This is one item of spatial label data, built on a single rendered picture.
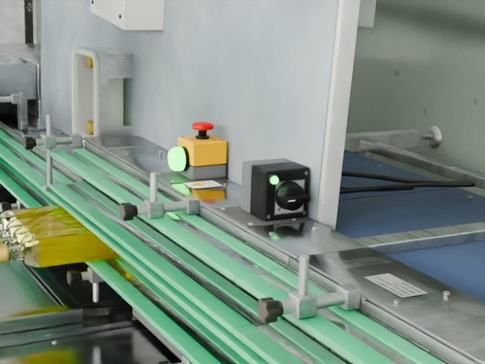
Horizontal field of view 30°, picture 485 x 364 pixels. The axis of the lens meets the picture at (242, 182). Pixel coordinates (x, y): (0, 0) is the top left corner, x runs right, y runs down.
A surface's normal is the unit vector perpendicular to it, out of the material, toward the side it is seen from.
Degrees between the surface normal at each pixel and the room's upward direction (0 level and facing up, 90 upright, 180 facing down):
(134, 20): 90
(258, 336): 90
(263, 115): 0
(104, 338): 90
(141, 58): 0
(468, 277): 90
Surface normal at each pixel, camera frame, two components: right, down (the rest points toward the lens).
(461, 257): 0.04, -0.97
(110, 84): 0.47, 0.22
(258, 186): -0.88, 0.08
